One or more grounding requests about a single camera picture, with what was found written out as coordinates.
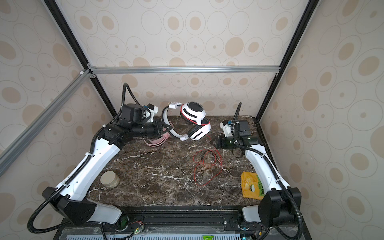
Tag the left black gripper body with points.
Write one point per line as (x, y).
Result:
(153, 129)

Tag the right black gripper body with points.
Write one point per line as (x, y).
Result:
(227, 143)

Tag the pink headset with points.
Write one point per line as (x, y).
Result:
(159, 141)

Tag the white black headphones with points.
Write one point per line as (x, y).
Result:
(193, 113)

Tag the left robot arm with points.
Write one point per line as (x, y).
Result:
(69, 197)

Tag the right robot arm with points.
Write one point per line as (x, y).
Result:
(280, 206)

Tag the yellow snack bag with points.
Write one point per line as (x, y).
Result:
(251, 186)

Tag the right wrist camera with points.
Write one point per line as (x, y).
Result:
(228, 128)

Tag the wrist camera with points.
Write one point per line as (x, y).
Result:
(228, 128)
(149, 113)

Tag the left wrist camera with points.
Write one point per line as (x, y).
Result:
(149, 113)

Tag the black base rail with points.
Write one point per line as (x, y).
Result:
(174, 223)

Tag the horizontal aluminium rail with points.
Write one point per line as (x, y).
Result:
(185, 70)

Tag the left diagonal aluminium rail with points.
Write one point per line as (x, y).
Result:
(26, 137)

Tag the left black corner post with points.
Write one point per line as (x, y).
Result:
(66, 30)

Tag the black corner post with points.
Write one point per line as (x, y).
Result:
(302, 25)
(66, 30)

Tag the right black corner post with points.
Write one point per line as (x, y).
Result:
(302, 25)

